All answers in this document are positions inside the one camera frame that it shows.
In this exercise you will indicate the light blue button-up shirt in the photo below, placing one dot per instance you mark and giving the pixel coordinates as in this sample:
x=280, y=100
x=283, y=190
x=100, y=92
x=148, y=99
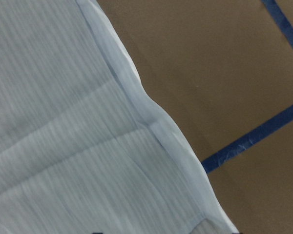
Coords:
x=83, y=148

